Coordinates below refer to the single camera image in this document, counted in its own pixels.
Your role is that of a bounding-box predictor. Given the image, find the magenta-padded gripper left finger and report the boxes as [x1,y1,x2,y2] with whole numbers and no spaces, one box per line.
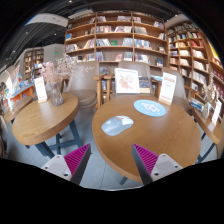
[40,143,92,186]

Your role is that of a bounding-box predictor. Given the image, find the angled wooden bookshelf with books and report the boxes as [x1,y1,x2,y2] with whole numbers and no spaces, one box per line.
[165,19,224,111]

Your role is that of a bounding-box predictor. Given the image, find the round light blue mouse pad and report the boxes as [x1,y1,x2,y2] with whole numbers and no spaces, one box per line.
[133,99,167,118]

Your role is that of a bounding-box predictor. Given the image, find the white sign with wooden base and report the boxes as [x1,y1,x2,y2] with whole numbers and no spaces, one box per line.
[157,71,178,107]

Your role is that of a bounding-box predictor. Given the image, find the glass vase with pink flowers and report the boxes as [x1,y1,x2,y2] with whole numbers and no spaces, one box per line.
[39,54,95,108]

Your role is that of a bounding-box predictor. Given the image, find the small white sign card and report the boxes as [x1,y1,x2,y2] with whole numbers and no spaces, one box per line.
[33,76,49,103]
[211,99,223,126]

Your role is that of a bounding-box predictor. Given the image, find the large wooden bookshelf with books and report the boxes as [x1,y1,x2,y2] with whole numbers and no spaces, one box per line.
[64,10,168,73]

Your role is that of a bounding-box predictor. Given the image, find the white framed flower picture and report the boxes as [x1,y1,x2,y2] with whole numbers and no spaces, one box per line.
[114,67,141,95]

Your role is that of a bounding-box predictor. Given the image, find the stacked books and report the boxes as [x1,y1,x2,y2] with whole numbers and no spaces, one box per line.
[189,98,205,113]

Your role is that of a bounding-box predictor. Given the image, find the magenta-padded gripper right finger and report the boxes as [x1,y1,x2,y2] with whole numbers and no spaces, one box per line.
[131,143,184,186]

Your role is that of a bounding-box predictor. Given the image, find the round wooden table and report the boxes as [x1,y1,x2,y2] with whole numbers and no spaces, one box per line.
[11,92,84,159]

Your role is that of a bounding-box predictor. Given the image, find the small distant wooden bookshelf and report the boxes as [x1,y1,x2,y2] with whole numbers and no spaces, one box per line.
[23,48,45,81]

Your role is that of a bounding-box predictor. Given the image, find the grey computer mouse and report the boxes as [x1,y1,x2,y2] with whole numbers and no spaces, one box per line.
[100,115,135,137]

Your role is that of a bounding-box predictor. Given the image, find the white hanging sign board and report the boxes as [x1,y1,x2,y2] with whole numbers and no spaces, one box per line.
[24,13,69,28]

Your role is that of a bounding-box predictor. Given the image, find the dark book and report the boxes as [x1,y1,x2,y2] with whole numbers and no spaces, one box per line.
[138,76,152,95]

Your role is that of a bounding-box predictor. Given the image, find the glass vase with dried twigs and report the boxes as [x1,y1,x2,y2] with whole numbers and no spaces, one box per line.
[200,74,215,120]

